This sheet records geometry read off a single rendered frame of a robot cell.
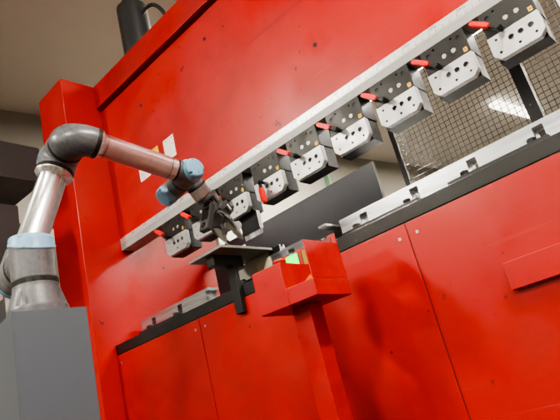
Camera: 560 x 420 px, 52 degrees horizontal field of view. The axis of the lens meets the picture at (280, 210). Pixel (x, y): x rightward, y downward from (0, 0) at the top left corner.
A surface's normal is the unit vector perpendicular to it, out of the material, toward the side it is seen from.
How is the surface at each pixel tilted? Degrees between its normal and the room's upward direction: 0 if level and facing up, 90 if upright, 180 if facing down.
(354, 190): 90
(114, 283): 90
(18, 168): 90
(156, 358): 90
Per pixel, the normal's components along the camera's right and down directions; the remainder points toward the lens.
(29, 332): 0.60, -0.40
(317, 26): -0.67, -0.09
